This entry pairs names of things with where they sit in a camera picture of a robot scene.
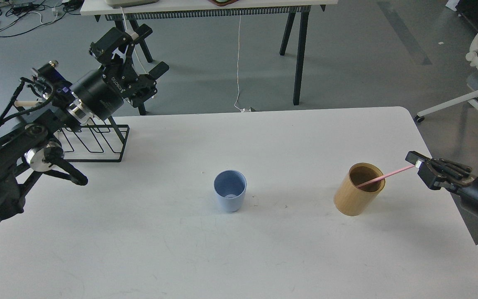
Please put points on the blue cup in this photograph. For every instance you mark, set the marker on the blue cup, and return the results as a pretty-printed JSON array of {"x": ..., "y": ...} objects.
[{"x": 230, "y": 189}]

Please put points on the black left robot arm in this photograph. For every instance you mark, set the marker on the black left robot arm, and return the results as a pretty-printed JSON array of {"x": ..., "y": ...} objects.
[{"x": 48, "y": 103}]

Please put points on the pink chopstick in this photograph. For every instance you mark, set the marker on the pink chopstick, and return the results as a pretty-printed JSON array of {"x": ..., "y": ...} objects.
[{"x": 383, "y": 177}]

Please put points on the black wire dish rack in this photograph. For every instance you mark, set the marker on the black wire dish rack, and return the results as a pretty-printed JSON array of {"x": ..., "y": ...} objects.
[{"x": 98, "y": 141}]

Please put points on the background table with black legs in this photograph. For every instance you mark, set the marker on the background table with black legs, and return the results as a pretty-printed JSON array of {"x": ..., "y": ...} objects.
[{"x": 218, "y": 35}]

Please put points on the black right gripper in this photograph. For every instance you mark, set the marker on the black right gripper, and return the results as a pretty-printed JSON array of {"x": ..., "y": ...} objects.
[{"x": 445, "y": 174}]

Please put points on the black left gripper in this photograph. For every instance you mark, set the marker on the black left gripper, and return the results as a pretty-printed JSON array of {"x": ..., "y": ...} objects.
[{"x": 101, "y": 92}]

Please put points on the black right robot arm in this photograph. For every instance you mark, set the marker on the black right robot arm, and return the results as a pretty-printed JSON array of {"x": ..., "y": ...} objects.
[{"x": 454, "y": 177}]

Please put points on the wooden cylinder holder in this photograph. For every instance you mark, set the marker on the wooden cylinder holder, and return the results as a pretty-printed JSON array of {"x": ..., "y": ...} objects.
[{"x": 352, "y": 199}]

